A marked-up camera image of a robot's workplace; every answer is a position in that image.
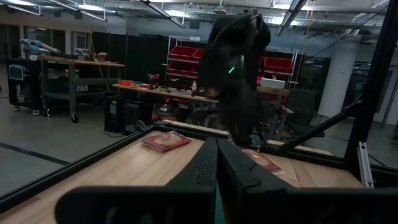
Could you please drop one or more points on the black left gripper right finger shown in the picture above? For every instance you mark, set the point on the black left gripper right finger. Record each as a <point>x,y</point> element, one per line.
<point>255,202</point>

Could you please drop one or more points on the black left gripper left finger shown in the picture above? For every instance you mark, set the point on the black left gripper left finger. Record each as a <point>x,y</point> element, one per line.
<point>186,202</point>

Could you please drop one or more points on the red popcorn bag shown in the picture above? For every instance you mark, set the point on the red popcorn bag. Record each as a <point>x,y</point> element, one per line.
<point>264,160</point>
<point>166,141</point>

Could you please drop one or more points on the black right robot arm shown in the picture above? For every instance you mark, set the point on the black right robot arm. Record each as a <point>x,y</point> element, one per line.
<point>230,53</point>

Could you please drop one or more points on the blue-grey background robot arm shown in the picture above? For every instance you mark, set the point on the blue-grey background robot arm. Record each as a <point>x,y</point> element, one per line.
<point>38,46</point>
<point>81,52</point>

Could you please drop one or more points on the white box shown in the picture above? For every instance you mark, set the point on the white box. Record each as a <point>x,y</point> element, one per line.
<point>273,83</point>

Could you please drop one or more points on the white bottle with red cap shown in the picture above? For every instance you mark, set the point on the white bottle with red cap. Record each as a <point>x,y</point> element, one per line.
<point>194,88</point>

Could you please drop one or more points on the dark office chair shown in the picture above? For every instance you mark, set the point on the dark office chair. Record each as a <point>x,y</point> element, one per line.
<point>303,109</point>

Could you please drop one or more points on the red storage bin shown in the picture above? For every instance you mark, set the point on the red storage bin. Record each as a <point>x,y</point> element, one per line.
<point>182,68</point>
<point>199,54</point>
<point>182,53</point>
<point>278,65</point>

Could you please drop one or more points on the long wooden work table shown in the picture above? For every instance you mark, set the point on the long wooden work table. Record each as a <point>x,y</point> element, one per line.
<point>174,92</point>

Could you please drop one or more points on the metal shelf rack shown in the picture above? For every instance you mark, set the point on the metal shelf rack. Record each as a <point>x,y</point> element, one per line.
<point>183,42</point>

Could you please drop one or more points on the black computer tower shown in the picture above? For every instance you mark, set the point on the black computer tower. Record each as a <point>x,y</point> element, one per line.
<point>135,116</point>
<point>113,115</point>

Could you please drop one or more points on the white building column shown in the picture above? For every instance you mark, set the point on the white building column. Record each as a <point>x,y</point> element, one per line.
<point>337,81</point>

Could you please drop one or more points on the long ceiling light fixture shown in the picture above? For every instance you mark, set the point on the long ceiling light fixture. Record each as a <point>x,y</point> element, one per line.
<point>163,12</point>
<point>81,9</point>
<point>290,15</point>

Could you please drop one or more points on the orange tray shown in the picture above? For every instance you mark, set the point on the orange tray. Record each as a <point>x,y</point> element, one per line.
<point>126,82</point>

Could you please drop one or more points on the small cardboard box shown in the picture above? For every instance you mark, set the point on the small cardboard box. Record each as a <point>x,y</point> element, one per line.
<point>101,56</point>

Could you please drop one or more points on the black cart with monitor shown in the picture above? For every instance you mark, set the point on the black cart with monitor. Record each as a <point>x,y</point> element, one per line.
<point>23,84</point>

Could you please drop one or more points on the black table edge rail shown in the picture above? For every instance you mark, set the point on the black table edge rail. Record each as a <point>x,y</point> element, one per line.
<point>280,149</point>
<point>71,169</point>

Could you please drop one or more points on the black diagonal frame brace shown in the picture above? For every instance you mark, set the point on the black diagonal frame brace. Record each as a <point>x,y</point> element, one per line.
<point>323,126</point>

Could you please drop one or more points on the silver aluminium bracket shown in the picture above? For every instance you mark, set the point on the silver aluminium bracket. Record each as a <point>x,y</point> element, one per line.
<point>365,165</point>

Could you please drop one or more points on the black curtain wall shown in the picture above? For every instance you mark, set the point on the black curtain wall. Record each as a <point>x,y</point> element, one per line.
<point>140,57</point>

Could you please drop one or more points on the black vertical frame post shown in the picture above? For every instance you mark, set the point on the black vertical frame post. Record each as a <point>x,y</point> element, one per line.
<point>373,93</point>

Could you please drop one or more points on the wooden workbench with metal frame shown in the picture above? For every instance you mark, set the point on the wooden workbench with metal frame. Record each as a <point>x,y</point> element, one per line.
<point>81,71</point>

